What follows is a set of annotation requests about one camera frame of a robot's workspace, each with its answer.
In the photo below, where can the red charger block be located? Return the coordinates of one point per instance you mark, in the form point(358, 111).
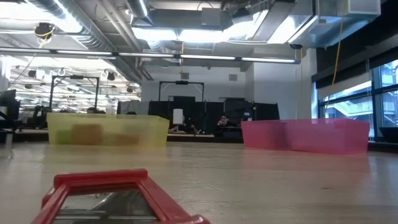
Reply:
point(126, 140)

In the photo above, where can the black partition screens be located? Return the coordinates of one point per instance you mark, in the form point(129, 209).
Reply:
point(211, 115)

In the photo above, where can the yellow translucent plastic bin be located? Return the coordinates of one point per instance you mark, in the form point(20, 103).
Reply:
point(149, 127)

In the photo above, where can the linear ceiling light fixture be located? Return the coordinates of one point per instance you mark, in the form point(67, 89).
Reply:
point(205, 57)

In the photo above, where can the pink translucent plastic bin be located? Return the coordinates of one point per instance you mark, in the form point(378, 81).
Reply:
point(311, 133)

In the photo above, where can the red digital clock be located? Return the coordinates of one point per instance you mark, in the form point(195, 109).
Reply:
point(93, 180)

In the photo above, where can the black rig frame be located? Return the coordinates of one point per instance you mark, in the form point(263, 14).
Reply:
point(182, 82)
point(97, 93)

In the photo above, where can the grey wall vent grille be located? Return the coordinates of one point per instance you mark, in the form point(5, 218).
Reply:
point(185, 75)
point(232, 77)

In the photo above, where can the black dome security camera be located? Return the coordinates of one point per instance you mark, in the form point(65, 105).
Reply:
point(295, 46)

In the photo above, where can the silver round air duct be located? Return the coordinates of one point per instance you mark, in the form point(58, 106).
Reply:
point(93, 34)

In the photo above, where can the silver rectangular air duct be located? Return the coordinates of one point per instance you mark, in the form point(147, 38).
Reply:
point(326, 31)

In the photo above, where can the dark window frame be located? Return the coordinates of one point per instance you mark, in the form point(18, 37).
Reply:
point(376, 109)

